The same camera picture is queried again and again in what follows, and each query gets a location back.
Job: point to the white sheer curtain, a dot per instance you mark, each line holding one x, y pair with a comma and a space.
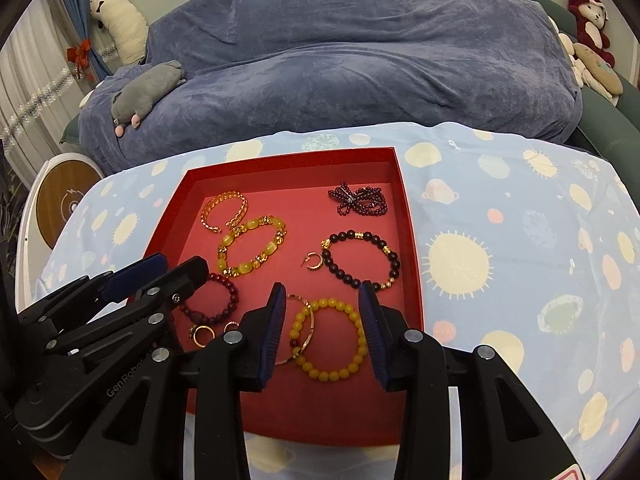
30, 85

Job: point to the grey plush toy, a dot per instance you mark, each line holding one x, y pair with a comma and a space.
145, 87

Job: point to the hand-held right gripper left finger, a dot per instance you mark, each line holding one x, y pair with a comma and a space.
275, 332

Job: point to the red plush monkey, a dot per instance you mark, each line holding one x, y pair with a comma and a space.
586, 35

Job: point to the red ribbon bow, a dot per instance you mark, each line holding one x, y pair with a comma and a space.
80, 55

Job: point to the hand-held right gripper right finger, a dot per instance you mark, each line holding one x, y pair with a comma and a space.
372, 337

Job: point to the beige round plush toy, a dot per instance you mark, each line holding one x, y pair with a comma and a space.
600, 70

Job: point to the blue-covered sofa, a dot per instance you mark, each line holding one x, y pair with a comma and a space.
350, 60

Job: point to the round white wood-faced device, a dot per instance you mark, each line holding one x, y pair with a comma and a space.
65, 195

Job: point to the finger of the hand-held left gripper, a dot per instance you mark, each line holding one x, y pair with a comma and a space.
170, 295
135, 272

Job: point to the red cardboard box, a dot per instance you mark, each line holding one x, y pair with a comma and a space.
300, 185

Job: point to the blue printed table cloth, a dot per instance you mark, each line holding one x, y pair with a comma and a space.
500, 260

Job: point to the gold hoop earring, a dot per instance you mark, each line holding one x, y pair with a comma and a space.
320, 262

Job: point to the thin gold bangle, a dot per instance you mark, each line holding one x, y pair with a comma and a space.
311, 317

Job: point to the blue curtain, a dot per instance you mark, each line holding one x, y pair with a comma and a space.
75, 0

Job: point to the long white plush toy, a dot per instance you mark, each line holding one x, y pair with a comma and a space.
125, 25

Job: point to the small white plush toy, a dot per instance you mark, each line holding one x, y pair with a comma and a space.
580, 74

